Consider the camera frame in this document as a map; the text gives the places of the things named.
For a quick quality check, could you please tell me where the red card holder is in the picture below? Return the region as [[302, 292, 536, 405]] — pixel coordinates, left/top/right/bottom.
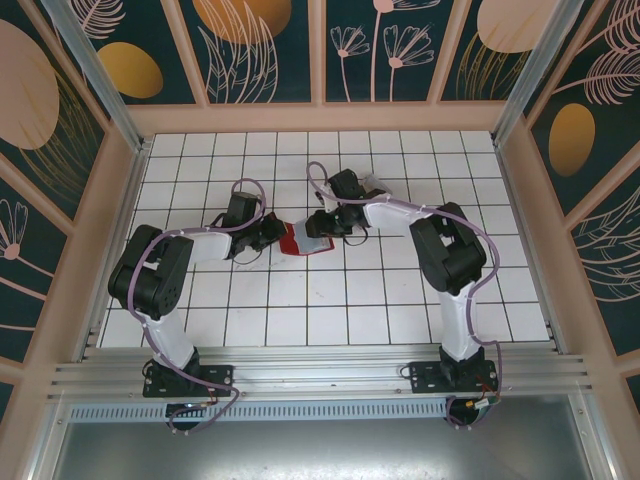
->
[[278, 217, 336, 257]]

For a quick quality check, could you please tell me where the grey metal sheet panel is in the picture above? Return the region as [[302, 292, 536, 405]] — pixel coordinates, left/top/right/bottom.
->
[[47, 394, 619, 480]]

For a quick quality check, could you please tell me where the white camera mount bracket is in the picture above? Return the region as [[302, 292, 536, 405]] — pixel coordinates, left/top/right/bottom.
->
[[319, 184, 344, 214]]

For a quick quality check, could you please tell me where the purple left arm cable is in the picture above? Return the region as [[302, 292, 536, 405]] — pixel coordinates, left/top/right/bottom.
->
[[128, 177, 269, 435]]

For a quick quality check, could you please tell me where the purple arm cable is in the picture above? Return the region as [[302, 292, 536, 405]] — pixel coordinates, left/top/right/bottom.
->
[[128, 177, 269, 435], [305, 160, 505, 434]]

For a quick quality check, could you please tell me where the aluminium side rail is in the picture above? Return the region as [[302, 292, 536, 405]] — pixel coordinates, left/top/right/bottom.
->
[[492, 139, 569, 354], [74, 144, 151, 362]]

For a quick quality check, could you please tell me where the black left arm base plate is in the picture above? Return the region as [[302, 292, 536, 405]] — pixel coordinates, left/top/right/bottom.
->
[[143, 364, 235, 399]]

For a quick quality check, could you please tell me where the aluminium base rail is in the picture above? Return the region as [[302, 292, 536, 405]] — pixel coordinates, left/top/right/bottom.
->
[[47, 343, 594, 401]]

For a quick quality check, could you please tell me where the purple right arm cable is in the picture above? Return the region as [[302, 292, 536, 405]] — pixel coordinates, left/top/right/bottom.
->
[[305, 160, 505, 434]]

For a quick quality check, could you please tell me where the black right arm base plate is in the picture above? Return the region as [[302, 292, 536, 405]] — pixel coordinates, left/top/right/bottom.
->
[[408, 360, 500, 394]]

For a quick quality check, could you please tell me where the perforated grey cable tray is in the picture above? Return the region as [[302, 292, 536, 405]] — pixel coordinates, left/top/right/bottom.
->
[[67, 402, 451, 422]]

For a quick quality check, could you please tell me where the aluminium corner post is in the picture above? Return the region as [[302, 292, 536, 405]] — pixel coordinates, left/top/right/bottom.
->
[[492, 0, 596, 147], [40, 0, 151, 154]]

